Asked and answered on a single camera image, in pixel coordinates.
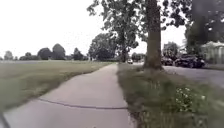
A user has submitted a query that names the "row of distant trees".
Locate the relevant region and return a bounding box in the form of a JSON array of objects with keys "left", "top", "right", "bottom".
[{"left": 0, "top": 43, "right": 89, "bottom": 62}]

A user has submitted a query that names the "large thick-trunked tree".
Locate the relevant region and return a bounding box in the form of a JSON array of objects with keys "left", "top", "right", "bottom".
[{"left": 131, "top": 0, "right": 193, "bottom": 71}]

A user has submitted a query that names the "grey asphalt road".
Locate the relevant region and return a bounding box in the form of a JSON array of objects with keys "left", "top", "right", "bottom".
[{"left": 131, "top": 61, "right": 224, "bottom": 88}]

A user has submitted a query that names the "dark parked car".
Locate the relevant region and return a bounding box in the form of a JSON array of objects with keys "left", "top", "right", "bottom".
[{"left": 173, "top": 54, "right": 206, "bottom": 69}]

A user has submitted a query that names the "dark parked vehicle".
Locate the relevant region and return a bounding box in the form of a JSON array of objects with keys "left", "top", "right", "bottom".
[{"left": 161, "top": 56, "right": 175, "bottom": 67}]

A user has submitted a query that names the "grass verge strip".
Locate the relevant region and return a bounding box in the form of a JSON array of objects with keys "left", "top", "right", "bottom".
[{"left": 116, "top": 62, "right": 224, "bottom": 128}]

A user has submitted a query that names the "round leafy tree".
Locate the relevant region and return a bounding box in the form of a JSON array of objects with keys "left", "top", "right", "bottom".
[{"left": 87, "top": 32, "right": 118, "bottom": 62}]

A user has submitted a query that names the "big dark tree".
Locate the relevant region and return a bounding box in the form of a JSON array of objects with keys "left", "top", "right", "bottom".
[{"left": 184, "top": 0, "right": 224, "bottom": 56}]

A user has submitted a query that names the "grey concrete sidewalk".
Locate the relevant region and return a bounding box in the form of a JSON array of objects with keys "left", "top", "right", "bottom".
[{"left": 2, "top": 63, "right": 135, "bottom": 128}]

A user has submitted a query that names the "pale building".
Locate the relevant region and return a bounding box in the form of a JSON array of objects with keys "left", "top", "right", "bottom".
[{"left": 200, "top": 41, "right": 224, "bottom": 65}]

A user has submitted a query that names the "large grass field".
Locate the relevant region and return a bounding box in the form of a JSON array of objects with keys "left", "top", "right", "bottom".
[{"left": 0, "top": 59, "right": 113, "bottom": 111}]

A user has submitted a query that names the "slender tree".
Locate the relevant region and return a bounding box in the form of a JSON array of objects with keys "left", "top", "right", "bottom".
[{"left": 87, "top": 0, "right": 144, "bottom": 64}]

